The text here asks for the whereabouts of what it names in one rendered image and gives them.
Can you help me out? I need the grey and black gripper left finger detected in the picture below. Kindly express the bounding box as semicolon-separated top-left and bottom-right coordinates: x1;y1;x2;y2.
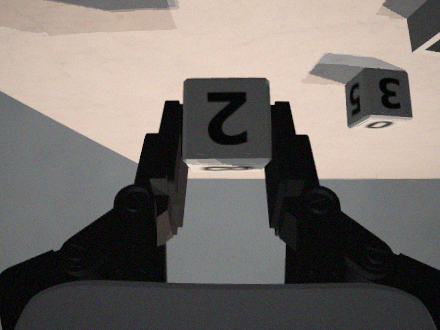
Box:
0;100;188;330

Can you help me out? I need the white digit cube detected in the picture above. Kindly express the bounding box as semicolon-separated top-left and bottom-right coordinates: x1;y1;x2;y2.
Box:
182;77;272;172
345;67;413;131

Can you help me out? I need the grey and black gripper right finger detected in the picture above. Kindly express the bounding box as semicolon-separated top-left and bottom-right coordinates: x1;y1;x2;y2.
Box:
264;101;440;330

